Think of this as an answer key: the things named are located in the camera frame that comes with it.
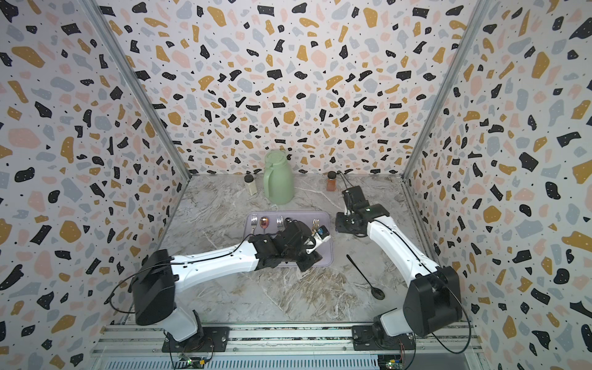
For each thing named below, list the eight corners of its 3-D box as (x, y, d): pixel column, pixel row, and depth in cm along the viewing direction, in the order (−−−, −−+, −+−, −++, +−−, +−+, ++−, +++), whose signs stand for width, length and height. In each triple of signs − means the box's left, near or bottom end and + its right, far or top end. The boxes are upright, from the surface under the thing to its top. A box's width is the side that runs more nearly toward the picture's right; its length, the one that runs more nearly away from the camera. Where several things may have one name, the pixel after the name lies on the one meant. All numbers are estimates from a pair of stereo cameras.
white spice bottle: (246, 195, 115) (242, 182, 108) (248, 187, 119) (244, 174, 111) (256, 195, 115) (253, 182, 108) (258, 187, 119) (254, 174, 111)
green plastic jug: (269, 212, 110) (260, 174, 91) (274, 172, 127) (268, 134, 108) (292, 212, 110) (289, 174, 91) (295, 173, 127) (292, 134, 108)
